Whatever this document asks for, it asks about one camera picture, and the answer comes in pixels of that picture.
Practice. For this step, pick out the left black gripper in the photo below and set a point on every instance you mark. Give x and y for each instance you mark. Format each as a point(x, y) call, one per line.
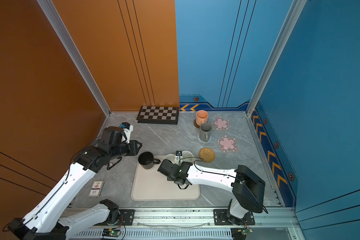
point(135, 149)

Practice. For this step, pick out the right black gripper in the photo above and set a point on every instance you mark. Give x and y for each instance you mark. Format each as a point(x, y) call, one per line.
point(170, 179)

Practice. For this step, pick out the white mug purple handle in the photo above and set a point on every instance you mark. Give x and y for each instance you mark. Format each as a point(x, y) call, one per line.
point(170, 157)

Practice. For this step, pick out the beige rectangular serving tray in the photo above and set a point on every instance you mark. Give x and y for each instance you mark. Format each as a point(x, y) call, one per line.
point(150, 185)

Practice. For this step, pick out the woven rattan round coaster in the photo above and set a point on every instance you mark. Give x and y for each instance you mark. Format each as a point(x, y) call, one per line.
point(207, 155)

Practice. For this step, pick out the black mug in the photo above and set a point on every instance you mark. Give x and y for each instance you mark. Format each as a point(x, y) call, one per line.
point(147, 160)

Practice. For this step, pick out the brown wooden round coaster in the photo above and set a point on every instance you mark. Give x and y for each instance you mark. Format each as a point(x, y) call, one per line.
point(196, 125)

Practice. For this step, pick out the grey green mug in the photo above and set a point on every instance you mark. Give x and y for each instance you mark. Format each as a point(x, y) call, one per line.
point(205, 130)

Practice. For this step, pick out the pink flower coaster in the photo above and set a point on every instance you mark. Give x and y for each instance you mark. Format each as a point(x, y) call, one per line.
point(227, 144)
point(221, 124)

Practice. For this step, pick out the orange peach mug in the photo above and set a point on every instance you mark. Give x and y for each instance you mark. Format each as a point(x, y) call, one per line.
point(201, 117)

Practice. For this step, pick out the cream white mug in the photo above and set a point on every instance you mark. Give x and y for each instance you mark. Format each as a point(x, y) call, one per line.
point(187, 157)

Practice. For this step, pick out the blue woven round coaster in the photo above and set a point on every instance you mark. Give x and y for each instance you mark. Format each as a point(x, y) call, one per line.
point(204, 141)

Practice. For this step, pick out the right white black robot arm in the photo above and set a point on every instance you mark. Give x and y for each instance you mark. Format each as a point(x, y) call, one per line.
point(246, 186)

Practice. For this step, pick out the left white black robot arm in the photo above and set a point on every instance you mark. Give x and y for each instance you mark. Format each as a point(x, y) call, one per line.
point(45, 221)

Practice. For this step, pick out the playing card box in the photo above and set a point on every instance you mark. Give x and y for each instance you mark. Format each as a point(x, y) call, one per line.
point(96, 189)

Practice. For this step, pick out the black white chessboard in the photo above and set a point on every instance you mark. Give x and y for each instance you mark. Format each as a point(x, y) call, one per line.
point(158, 115)

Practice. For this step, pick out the right green circuit board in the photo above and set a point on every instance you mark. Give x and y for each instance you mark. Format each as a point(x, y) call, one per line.
point(244, 231)

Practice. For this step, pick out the green circuit board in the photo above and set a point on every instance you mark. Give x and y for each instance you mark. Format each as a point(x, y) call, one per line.
point(244, 231)
point(111, 233)

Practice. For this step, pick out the left green circuit board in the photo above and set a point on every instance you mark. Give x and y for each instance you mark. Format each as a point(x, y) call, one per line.
point(111, 233)

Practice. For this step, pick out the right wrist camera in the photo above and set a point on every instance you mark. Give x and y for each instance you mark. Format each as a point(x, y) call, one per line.
point(178, 157)

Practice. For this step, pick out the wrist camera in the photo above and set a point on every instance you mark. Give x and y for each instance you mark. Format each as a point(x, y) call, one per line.
point(127, 128)
point(178, 157)

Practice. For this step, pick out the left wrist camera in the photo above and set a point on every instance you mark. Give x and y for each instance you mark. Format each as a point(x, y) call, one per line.
point(127, 128)

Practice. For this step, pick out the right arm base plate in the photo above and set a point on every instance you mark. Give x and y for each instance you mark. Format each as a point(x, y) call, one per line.
point(223, 217)

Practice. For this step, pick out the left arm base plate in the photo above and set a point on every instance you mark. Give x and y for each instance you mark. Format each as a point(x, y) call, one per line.
point(124, 217)

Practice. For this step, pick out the aluminium front frame rail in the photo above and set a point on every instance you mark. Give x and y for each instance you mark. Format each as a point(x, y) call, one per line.
point(195, 223)

